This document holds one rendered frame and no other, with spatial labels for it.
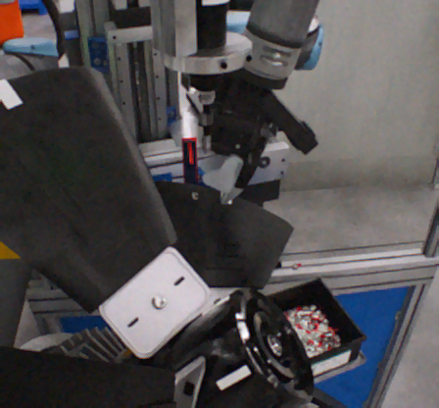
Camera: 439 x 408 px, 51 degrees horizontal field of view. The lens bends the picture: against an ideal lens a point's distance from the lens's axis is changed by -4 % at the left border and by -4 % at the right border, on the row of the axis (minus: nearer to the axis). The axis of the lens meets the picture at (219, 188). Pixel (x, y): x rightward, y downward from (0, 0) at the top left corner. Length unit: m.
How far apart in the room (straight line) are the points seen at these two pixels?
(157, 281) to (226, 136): 0.25
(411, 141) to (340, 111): 0.49
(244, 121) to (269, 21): 0.13
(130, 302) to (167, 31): 0.24
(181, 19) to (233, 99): 0.30
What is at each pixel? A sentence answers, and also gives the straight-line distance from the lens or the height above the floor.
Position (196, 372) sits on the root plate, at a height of 1.25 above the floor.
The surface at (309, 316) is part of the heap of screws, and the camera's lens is 0.98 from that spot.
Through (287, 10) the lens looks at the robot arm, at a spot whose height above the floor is 1.44.
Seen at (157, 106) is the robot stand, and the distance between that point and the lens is 1.28.
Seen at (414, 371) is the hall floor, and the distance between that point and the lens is 2.03.
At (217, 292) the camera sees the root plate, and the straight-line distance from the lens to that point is 0.56.
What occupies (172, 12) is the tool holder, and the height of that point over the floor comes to 1.50.
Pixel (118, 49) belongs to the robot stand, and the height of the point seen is 1.20.
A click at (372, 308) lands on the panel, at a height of 0.70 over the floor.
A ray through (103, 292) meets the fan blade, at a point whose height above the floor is 1.27.
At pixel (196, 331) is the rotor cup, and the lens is 0.43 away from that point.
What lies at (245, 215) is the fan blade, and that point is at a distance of 0.70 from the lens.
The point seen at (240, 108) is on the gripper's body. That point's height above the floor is 1.31.
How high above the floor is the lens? 1.58
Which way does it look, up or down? 35 degrees down
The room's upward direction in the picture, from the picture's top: straight up
